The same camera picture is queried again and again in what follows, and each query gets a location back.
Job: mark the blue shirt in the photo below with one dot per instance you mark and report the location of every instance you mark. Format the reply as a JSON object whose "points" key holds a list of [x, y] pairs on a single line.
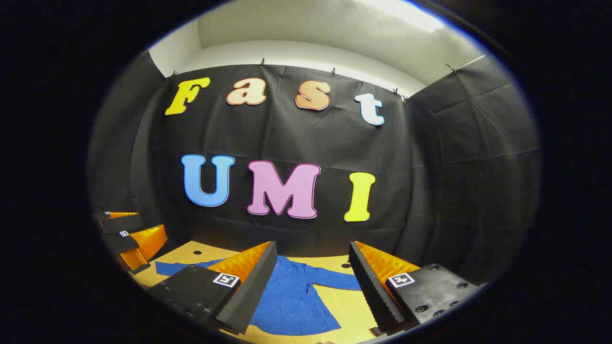
{"points": [[291, 296]]}

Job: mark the black backdrop cloth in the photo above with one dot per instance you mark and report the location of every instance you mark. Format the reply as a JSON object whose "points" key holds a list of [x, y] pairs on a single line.
{"points": [[287, 138]]}

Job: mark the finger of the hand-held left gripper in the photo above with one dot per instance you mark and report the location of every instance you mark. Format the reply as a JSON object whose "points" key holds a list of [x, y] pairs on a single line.
{"points": [[122, 222], [146, 243]]}

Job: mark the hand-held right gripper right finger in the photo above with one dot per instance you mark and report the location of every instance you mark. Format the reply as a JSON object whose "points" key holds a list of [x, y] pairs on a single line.
{"points": [[373, 291]]}

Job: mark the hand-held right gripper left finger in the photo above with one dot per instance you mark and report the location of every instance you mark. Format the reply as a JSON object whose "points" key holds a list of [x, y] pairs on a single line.
{"points": [[253, 291]]}

